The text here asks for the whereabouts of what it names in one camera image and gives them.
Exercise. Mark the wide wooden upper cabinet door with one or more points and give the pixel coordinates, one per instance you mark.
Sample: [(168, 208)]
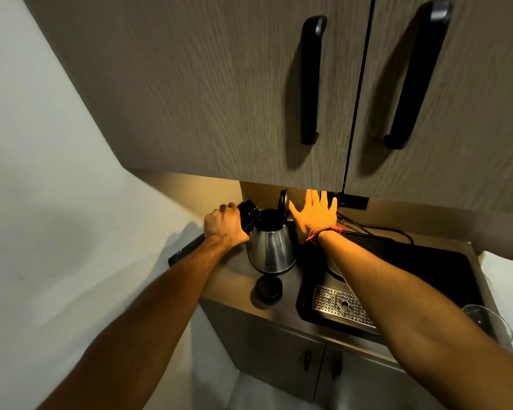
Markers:
[(213, 81)]

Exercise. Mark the person's right little finger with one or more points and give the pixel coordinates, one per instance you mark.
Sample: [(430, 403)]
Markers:
[(333, 205)]

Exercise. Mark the clear drinking glass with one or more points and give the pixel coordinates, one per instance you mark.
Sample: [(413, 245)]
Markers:
[(489, 322)]

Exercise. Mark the person's left hand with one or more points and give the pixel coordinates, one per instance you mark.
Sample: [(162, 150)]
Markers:
[(223, 228)]

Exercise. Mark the narrow wooden upper cabinet door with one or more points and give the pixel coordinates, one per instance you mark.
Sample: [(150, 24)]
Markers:
[(466, 123)]

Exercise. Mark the grey lower cabinet door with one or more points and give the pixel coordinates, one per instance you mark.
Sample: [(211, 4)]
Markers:
[(269, 354), (367, 384)]

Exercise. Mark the person's left fingers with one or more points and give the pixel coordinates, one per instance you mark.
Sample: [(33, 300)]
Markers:
[(231, 211)]

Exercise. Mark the person's right forearm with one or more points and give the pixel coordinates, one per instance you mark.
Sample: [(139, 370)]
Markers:
[(410, 320)]

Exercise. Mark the black flat bar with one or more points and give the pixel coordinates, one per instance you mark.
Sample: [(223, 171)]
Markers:
[(186, 251)]

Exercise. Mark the person's right thumb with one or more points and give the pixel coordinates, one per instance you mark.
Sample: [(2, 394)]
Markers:
[(296, 216)]

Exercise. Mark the perforated steel drip tray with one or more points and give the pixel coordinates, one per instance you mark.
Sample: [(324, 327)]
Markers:
[(340, 305)]

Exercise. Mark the white cloth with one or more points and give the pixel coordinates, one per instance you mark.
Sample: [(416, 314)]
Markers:
[(508, 294)]

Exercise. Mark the black coffee machine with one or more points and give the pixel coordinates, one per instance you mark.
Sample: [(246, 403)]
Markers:
[(427, 268)]

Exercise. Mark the black round cap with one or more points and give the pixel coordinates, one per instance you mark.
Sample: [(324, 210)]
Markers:
[(269, 290)]

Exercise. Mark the person's right hand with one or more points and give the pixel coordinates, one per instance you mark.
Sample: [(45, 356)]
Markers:
[(316, 218)]

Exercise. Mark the stainless steel electric kettle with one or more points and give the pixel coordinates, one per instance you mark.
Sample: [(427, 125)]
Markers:
[(271, 247)]

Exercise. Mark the person's right middle finger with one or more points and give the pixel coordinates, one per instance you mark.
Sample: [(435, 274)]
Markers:
[(316, 200)]

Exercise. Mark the person's left forearm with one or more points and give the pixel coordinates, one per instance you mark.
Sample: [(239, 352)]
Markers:
[(154, 320)]

